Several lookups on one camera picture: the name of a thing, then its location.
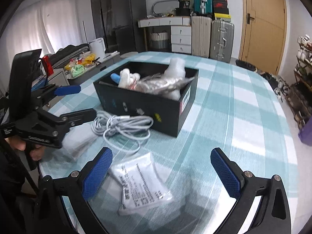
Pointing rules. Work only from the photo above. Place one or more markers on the wooden shoe rack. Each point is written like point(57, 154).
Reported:
point(299, 93)

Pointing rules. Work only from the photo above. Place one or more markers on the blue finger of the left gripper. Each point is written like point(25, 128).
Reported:
point(79, 117)
point(67, 90)

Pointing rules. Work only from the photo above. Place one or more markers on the white drawer desk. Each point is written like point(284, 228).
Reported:
point(179, 31)

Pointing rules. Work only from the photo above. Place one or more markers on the striped laundry basket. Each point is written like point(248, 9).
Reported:
point(159, 40)

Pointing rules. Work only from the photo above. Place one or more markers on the dark grey refrigerator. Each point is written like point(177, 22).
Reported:
point(126, 14)

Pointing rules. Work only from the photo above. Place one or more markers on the white foam wrap piece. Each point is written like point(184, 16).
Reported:
point(175, 70)

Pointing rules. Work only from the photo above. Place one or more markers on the purple bag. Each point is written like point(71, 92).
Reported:
point(305, 135)

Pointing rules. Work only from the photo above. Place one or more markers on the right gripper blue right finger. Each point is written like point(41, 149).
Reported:
point(272, 214)

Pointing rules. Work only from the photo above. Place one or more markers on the white labelled pouch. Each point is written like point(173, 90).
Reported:
point(142, 188)

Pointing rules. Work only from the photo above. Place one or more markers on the white laces adidas bag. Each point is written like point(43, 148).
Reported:
point(158, 84)

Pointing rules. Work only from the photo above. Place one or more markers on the black waste bin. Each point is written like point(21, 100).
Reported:
point(245, 65)

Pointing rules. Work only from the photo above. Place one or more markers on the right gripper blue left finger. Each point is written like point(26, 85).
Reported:
point(78, 187)

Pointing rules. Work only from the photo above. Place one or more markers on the white plush toy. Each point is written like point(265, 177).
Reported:
point(125, 79)

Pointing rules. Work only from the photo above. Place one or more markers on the grey side cabinet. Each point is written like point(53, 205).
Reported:
point(108, 61)

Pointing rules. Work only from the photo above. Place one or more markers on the stacked shoe boxes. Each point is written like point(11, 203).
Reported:
point(221, 10)

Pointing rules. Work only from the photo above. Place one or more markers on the person's left hand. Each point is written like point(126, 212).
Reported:
point(16, 143)

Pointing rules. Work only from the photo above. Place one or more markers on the silver suitcase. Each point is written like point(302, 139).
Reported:
point(221, 40)

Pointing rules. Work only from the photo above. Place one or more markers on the beige suitcase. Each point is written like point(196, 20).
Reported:
point(200, 36)

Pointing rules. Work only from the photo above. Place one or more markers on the yellow snack bag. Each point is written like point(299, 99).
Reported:
point(84, 60)

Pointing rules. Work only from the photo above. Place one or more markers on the black storage box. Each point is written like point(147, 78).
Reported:
point(168, 115)

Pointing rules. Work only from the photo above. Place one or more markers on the wooden door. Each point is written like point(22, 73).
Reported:
point(263, 34)

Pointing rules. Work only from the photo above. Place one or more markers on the red can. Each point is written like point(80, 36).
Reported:
point(47, 65)

